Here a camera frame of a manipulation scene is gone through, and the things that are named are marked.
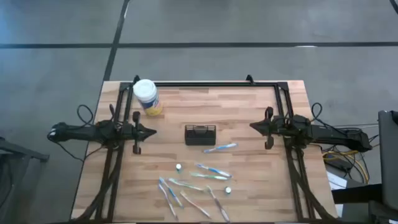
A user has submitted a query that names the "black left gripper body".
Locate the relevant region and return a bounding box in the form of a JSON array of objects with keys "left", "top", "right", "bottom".
[{"left": 121, "top": 111, "right": 145, "bottom": 155}]

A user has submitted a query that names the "dark grey metal stand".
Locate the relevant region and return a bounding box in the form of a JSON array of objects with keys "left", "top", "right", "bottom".
[{"left": 0, "top": 136, "right": 50, "bottom": 224}]

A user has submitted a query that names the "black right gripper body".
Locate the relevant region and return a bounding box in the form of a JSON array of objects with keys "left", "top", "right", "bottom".
[{"left": 263, "top": 106, "right": 287, "bottom": 151}]

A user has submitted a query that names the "black beam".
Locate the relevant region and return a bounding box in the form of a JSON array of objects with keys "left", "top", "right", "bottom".
[{"left": 331, "top": 183, "right": 383, "bottom": 205}]

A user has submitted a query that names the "green white toothbrush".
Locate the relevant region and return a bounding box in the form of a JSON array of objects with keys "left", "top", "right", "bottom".
[
  {"left": 189, "top": 172, "right": 230, "bottom": 181},
  {"left": 167, "top": 177, "right": 205, "bottom": 192}
]

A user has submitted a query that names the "black wire caddy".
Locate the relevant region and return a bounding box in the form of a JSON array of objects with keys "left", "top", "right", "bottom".
[{"left": 184, "top": 124, "right": 217, "bottom": 146}]

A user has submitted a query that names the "white paper sheet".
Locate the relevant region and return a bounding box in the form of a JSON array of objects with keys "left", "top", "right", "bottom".
[{"left": 326, "top": 170, "right": 348, "bottom": 190}]

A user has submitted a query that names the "Lysol wipes canister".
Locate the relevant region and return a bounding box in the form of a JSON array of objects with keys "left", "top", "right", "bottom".
[{"left": 132, "top": 78, "right": 164, "bottom": 117}]

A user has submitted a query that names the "black metal table frame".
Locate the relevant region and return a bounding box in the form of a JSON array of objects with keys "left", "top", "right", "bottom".
[{"left": 70, "top": 80, "right": 340, "bottom": 224}]

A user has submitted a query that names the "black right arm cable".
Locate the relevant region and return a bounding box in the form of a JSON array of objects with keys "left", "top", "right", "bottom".
[{"left": 311, "top": 102, "right": 343, "bottom": 128}]

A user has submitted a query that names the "grey cabinet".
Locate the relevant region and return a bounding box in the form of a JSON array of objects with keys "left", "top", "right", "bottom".
[{"left": 377, "top": 110, "right": 398, "bottom": 212}]

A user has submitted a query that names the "yellow floor cable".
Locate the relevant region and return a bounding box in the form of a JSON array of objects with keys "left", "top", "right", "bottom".
[{"left": 322, "top": 150, "right": 370, "bottom": 184}]

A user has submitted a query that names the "orange white toothbrush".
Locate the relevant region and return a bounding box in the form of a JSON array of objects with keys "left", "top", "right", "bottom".
[{"left": 179, "top": 190, "right": 212, "bottom": 219}]

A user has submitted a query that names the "black power adapter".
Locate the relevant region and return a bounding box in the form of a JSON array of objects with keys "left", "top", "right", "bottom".
[{"left": 328, "top": 157, "right": 353, "bottom": 171}]

